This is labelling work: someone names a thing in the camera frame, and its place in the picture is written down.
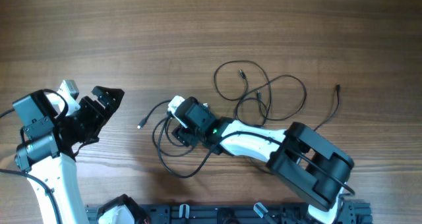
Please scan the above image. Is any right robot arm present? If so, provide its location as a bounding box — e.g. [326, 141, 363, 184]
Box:
[167, 96, 354, 223]

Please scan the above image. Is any thin black USB cable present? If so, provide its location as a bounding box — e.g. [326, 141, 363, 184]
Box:
[212, 59, 341, 175]

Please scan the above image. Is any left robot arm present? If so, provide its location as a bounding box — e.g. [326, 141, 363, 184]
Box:
[13, 80, 125, 223]

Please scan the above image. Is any left camera black cable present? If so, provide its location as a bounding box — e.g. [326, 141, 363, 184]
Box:
[0, 88, 70, 224]

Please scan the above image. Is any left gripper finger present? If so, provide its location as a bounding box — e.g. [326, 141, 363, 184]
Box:
[107, 88, 125, 119]
[92, 86, 114, 109]

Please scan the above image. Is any thick black USB cable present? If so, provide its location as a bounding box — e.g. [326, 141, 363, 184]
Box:
[136, 99, 198, 158]

